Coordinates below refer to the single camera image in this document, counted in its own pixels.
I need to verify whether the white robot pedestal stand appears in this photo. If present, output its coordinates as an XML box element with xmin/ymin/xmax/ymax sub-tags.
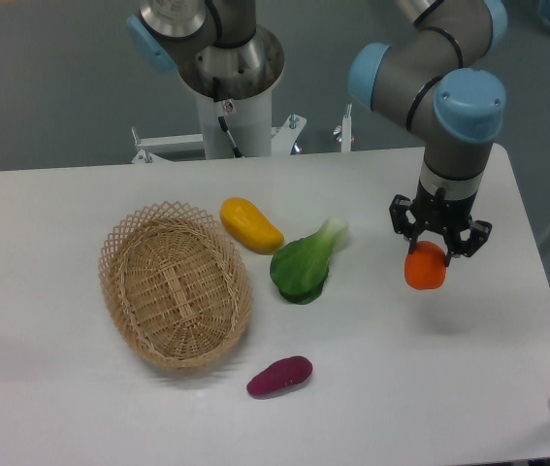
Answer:
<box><xmin>130</xmin><ymin>23</ymin><xmax>358</xmax><ymax>164</ymax></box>

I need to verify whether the yellow mango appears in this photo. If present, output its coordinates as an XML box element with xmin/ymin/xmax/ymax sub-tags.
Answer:
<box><xmin>219</xmin><ymin>197</ymin><xmax>284</xmax><ymax>254</ymax></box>

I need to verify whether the green bok choy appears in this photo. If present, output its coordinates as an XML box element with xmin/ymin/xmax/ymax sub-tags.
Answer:
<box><xmin>270</xmin><ymin>216</ymin><xmax>348</xmax><ymax>305</ymax></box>

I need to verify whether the purple sweet potato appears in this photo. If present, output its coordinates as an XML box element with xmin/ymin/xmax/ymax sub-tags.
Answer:
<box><xmin>246</xmin><ymin>355</ymin><xmax>313</xmax><ymax>398</ymax></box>

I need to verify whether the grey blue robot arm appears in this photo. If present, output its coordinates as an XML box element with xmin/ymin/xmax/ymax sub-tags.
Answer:
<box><xmin>126</xmin><ymin>1</ymin><xmax>507</xmax><ymax>258</ymax></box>

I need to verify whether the black cable on pedestal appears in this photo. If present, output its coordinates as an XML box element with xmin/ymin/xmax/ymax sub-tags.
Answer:
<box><xmin>212</xmin><ymin>77</ymin><xmax>245</xmax><ymax>159</ymax></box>

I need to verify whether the orange fruit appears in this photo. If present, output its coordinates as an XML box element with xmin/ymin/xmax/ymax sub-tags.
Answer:
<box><xmin>404</xmin><ymin>241</ymin><xmax>447</xmax><ymax>290</ymax></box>

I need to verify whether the woven wicker basket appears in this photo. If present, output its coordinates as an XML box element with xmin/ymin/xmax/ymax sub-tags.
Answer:
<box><xmin>99</xmin><ymin>202</ymin><xmax>252</xmax><ymax>370</ymax></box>

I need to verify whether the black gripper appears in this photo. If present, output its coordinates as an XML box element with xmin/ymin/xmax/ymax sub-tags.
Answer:
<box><xmin>389</xmin><ymin>183</ymin><xmax>493</xmax><ymax>267</ymax></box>

